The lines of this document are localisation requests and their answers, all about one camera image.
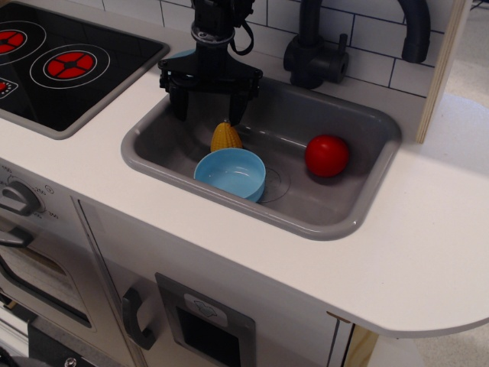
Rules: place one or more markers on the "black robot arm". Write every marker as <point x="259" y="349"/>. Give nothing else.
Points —
<point x="219" y="25"/>

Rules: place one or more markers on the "red toy tomato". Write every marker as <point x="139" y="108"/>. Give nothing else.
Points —
<point x="326" y="156"/>

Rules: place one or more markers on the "grey ice dispenser panel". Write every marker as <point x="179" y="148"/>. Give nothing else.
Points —
<point x="210" y="329"/>

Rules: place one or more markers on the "black toy stovetop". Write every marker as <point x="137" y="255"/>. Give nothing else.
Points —
<point x="58" y="72"/>

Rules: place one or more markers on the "light blue plate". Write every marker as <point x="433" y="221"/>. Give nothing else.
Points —
<point x="181" y="54"/>

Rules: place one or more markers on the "grey oven door handle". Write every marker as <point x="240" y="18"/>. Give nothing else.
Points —
<point x="16" y="238"/>

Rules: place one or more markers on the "grey oven knob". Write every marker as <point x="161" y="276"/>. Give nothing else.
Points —
<point x="17" y="198"/>

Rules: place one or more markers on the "wooden side post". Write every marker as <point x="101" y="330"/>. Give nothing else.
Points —
<point x="458" y="17"/>

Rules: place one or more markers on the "light blue bowl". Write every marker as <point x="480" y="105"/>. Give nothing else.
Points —
<point x="234" y="170"/>

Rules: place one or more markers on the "grey cabinet door handle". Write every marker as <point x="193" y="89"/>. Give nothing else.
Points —
<point x="131" y="303"/>

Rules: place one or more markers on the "dark grey faucet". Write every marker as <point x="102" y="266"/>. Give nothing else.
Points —
<point x="311" y="63"/>

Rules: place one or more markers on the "yellow toy corn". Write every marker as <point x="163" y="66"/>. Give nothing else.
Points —
<point x="225" y="136"/>

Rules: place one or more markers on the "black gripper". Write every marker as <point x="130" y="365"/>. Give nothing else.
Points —
<point x="225" y="75"/>

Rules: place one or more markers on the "grey sink basin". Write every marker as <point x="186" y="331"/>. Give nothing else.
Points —
<point x="276" y="126"/>

